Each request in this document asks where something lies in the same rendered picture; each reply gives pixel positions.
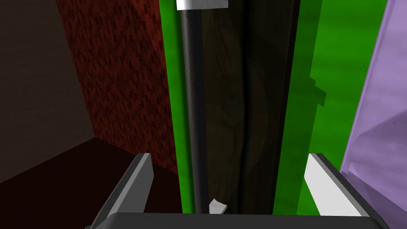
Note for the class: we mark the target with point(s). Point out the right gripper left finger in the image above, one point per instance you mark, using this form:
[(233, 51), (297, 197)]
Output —
[(133, 187)]

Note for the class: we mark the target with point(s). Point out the dark wooden door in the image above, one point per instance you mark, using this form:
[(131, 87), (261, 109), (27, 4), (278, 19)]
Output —
[(229, 95)]

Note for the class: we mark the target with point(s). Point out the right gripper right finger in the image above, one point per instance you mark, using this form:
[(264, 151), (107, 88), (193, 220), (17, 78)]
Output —
[(330, 194)]

